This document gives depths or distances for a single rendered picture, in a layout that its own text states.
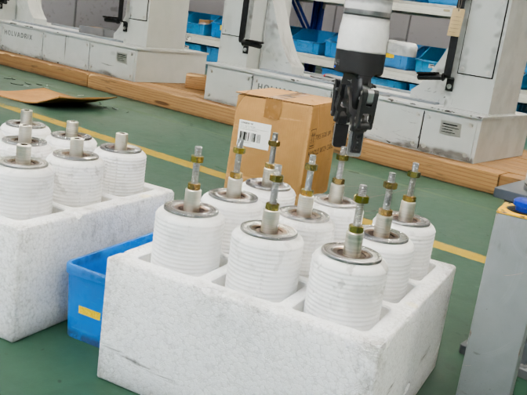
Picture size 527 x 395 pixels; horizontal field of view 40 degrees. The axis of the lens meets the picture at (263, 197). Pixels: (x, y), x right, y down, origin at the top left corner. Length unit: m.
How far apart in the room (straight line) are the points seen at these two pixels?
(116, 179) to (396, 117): 1.90
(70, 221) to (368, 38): 0.53
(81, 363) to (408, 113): 2.16
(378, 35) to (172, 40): 3.19
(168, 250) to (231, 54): 2.74
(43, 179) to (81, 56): 3.29
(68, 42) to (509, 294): 3.76
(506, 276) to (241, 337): 0.37
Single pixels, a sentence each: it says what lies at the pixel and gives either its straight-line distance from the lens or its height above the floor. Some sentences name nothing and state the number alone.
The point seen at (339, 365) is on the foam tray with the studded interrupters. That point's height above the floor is 0.14.
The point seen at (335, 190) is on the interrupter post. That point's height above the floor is 0.27.
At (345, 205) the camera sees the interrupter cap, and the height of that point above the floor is 0.25.
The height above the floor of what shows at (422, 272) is 0.18.
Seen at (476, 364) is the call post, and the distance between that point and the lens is 1.08.
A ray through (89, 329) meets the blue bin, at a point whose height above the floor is 0.02.
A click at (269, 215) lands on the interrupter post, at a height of 0.28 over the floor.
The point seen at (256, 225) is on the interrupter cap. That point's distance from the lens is 0.96.
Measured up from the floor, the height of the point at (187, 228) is 0.24.
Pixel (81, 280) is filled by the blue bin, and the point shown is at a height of 0.10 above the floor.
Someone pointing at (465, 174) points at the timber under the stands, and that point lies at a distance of 2.86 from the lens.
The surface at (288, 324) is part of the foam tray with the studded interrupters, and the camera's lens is 0.88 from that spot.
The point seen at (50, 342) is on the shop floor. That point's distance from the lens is 1.17.
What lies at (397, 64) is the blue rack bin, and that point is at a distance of 6.09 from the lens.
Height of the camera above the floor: 0.52
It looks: 14 degrees down
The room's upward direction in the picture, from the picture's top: 8 degrees clockwise
